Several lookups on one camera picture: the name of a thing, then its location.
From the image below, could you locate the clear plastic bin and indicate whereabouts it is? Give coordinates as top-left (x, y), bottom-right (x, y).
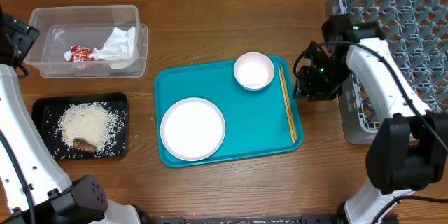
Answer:
top-left (24, 5), bottom-right (148, 78)

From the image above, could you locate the grey dishwasher rack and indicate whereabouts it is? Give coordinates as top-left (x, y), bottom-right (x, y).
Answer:
top-left (324, 0), bottom-right (448, 145)

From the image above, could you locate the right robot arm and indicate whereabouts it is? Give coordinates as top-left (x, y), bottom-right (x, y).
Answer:
top-left (292, 15), bottom-right (447, 223)

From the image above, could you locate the brown food piece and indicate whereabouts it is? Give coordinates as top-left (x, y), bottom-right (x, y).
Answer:
top-left (73, 138), bottom-right (97, 153)

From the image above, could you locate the white rice pile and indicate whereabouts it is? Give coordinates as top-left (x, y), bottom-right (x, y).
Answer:
top-left (50, 101), bottom-right (127, 158)

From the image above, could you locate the teal serving tray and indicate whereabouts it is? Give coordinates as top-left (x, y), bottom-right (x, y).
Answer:
top-left (154, 60), bottom-right (304, 165)

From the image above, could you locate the small white napkin piece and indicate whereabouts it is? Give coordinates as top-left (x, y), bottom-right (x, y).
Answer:
top-left (64, 51), bottom-right (72, 62)

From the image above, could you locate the black plastic tray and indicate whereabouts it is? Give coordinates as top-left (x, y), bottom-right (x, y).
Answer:
top-left (30, 92), bottom-right (129, 162)

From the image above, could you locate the red snack wrapper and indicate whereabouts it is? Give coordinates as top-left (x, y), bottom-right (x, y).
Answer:
top-left (69, 45), bottom-right (95, 62)

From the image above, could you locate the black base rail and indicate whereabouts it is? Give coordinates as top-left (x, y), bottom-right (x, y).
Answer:
top-left (141, 213), bottom-right (344, 224)

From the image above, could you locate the wooden chopstick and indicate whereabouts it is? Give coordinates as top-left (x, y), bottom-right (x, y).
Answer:
top-left (279, 64), bottom-right (298, 143)
top-left (277, 66), bottom-right (295, 144)

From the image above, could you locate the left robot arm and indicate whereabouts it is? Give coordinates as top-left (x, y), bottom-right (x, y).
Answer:
top-left (1, 13), bottom-right (152, 224)

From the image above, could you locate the white round plate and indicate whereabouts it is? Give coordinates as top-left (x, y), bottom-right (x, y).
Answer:
top-left (160, 97), bottom-right (226, 162)

